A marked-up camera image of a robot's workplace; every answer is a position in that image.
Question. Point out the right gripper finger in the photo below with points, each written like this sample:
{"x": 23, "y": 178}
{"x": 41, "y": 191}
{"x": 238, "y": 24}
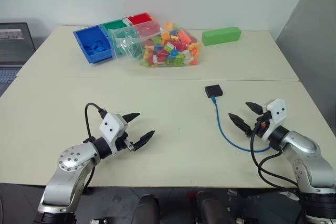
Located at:
{"x": 255, "y": 107}
{"x": 240, "y": 124}

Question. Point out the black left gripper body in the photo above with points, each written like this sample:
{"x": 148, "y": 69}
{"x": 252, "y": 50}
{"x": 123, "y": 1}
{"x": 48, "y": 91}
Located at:
{"x": 123, "y": 142}

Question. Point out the green rectangular block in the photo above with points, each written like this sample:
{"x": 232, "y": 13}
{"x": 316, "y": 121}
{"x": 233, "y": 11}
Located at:
{"x": 221, "y": 36}

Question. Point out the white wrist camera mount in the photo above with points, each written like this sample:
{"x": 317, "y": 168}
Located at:
{"x": 111, "y": 128}
{"x": 277, "y": 113}

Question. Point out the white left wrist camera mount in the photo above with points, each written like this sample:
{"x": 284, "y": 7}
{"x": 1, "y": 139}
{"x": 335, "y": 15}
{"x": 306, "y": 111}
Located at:
{"x": 111, "y": 128}

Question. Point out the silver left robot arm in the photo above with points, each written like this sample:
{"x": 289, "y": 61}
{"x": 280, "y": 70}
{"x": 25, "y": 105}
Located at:
{"x": 76, "y": 161}

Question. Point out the blue plastic bin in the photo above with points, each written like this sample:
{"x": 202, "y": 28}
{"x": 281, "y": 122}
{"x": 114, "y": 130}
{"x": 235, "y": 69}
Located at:
{"x": 90, "y": 37}

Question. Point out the grey laptop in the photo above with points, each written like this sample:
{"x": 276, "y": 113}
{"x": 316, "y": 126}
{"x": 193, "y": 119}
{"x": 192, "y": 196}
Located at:
{"x": 13, "y": 48}

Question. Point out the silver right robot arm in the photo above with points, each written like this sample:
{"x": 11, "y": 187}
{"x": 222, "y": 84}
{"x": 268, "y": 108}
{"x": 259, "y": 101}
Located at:
{"x": 307, "y": 155}

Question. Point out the green plastic bin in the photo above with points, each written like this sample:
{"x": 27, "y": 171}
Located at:
{"x": 114, "y": 24}

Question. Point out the small black box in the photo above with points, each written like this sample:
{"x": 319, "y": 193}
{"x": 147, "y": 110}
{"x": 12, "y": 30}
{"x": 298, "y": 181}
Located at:
{"x": 214, "y": 90}

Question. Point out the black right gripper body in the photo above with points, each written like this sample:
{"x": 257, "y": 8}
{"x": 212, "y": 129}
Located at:
{"x": 263, "y": 123}

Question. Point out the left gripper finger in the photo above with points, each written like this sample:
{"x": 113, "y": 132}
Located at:
{"x": 144, "y": 139}
{"x": 131, "y": 116}

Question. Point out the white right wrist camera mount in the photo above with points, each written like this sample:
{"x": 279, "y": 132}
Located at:
{"x": 277, "y": 113}

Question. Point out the red plastic bin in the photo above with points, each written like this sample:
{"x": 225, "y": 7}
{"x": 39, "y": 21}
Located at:
{"x": 139, "y": 19}

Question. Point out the blue toy brick pile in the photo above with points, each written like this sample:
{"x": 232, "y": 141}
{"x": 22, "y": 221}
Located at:
{"x": 95, "y": 47}

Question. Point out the dark rounded shape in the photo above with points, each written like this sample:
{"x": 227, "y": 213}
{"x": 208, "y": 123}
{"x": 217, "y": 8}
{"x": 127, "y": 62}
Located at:
{"x": 147, "y": 209}

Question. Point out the clear bag of toy bricks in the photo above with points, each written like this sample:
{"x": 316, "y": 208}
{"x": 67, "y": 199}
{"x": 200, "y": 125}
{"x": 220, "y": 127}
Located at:
{"x": 168, "y": 48}

